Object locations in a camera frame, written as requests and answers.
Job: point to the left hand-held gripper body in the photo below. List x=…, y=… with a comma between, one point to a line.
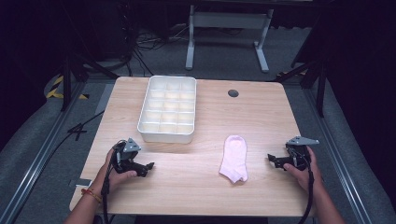
x=124, y=157

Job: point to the aluminium floor rail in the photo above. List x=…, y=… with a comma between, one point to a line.
x=37, y=161
x=339, y=161

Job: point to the black tape cross mark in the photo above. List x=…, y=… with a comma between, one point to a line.
x=77, y=130

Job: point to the dark curtain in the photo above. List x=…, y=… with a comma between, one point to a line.
x=25, y=62
x=364, y=77

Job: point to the person's right hand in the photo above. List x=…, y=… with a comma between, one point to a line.
x=306, y=179

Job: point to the person's left hand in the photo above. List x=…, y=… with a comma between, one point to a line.
x=109, y=179

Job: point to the black metal stand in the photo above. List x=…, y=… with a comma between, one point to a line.
x=66, y=87
x=320, y=93

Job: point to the white metal desk frame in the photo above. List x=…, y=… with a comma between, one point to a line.
x=230, y=20

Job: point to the pink sock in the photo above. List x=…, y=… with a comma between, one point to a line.
x=233, y=155

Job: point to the yellow and black floor tape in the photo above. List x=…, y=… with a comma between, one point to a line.
x=51, y=93

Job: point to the dark round table grommet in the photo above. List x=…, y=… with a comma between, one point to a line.
x=233, y=93

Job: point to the grey tape piece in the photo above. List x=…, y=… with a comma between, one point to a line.
x=80, y=183

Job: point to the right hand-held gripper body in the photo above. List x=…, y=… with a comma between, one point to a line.
x=300, y=155

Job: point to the white compartment storage box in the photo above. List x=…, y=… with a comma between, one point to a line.
x=169, y=109

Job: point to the dark equipment box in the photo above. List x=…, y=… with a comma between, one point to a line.
x=112, y=31

